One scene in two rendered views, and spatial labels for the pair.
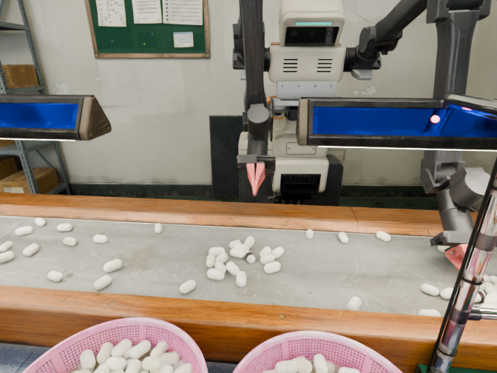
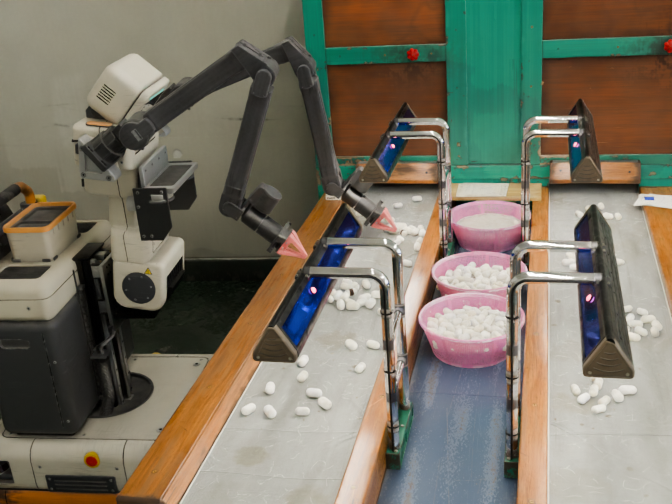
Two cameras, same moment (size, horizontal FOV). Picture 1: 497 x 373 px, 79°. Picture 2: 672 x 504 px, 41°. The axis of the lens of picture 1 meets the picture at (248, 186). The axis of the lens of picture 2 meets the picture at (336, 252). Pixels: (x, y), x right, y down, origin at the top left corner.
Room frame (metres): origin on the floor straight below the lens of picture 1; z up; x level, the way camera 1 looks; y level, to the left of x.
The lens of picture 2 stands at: (0.27, 2.21, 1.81)
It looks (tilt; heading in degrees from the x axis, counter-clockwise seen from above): 23 degrees down; 279
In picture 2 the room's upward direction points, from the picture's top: 5 degrees counter-clockwise
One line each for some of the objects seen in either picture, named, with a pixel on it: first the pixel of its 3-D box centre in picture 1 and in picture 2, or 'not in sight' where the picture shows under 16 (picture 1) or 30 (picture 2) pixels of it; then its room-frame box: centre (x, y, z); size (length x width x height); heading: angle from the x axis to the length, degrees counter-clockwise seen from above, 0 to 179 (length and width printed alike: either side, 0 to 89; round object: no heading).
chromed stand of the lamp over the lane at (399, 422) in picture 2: not in sight; (358, 350); (0.49, 0.59, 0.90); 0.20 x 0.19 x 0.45; 84
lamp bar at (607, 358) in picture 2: not in sight; (599, 277); (0.01, 0.63, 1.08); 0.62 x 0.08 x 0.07; 84
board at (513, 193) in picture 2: not in sight; (492, 191); (0.16, -0.75, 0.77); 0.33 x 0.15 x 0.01; 174
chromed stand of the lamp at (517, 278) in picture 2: not in sight; (554, 358); (0.09, 0.63, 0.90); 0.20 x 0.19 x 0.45; 84
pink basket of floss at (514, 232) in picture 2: not in sight; (489, 227); (0.18, -0.53, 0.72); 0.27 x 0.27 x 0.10
